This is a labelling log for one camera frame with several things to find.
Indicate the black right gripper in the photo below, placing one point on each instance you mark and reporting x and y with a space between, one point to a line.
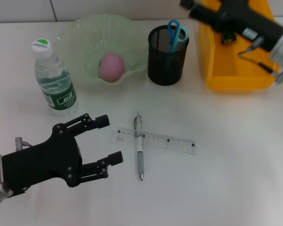
250 21

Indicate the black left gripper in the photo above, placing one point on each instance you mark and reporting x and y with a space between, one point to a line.
42 164

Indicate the white silver ballpoint pen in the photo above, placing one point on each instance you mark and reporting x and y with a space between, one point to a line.
139 146

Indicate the green plastic wrapper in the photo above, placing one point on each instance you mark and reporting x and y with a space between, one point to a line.
227 38

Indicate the blue scissors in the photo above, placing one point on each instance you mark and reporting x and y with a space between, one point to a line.
173 35

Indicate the clear plastic ruler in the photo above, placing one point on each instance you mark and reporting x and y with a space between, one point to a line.
167 143

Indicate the clear green-label water bottle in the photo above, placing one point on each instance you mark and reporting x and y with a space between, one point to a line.
57 96

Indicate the pink peach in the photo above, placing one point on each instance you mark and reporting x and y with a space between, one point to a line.
111 67

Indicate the black mesh pen holder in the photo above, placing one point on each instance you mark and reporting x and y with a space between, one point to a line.
166 68

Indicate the green glass fruit plate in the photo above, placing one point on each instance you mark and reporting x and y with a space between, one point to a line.
85 47

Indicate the yellow plastic bin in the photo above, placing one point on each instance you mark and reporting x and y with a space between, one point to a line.
238 80

